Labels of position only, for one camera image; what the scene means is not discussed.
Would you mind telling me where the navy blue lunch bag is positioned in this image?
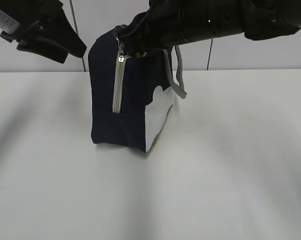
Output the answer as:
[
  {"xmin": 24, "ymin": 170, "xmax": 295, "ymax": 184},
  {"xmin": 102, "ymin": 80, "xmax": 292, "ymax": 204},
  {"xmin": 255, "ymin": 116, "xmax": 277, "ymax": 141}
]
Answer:
[{"xmin": 88, "ymin": 25, "xmax": 187, "ymax": 153}]

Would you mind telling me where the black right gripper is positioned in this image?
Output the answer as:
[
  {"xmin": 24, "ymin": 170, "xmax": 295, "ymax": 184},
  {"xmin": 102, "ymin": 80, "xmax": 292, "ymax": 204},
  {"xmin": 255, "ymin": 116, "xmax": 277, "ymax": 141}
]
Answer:
[{"xmin": 118, "ymin": 0, "xmax": 243, "ymax": 57}]

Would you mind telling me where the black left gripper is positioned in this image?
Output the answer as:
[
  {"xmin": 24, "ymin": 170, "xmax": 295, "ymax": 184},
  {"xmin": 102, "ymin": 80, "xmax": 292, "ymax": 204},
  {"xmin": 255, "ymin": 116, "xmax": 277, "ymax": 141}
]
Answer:
[{"xmin": 0, "ymin": 0, "xmax": 87, "ymax": 64}]

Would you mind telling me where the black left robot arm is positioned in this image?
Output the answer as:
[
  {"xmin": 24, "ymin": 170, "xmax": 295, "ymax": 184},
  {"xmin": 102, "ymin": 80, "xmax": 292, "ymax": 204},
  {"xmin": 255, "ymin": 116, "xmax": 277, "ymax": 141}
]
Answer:
[{"xmin": 0, "ymin": 0, "xmax": 87, "ymax": 64}]

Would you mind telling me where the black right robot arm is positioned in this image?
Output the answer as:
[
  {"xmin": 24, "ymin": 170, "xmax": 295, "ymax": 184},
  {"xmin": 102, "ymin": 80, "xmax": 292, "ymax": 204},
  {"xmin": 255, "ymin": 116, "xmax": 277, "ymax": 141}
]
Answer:
[{"xmin": 114, "ymin": 0, "xmax": 301, "ymax": 57}]

